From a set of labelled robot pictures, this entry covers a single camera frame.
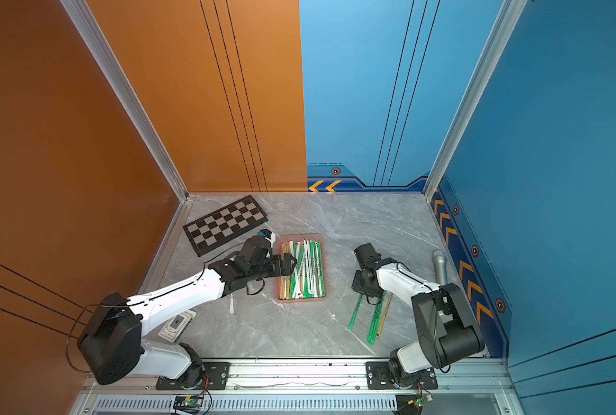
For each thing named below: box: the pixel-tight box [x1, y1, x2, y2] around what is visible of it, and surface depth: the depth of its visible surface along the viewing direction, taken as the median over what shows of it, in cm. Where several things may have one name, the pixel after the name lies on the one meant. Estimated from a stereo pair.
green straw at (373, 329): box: [366, 291, 387, 345], surface depth 84 cm
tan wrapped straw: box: [376, 293, 394, 339], surface depth 84 cm
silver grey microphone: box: [432, 249, 449, 286], surface depth 96 cm
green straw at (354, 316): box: [347, 293, 364, 332], surface depth 86 cm
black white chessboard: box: [182, 194, 270, 258], surface depth 107 cm
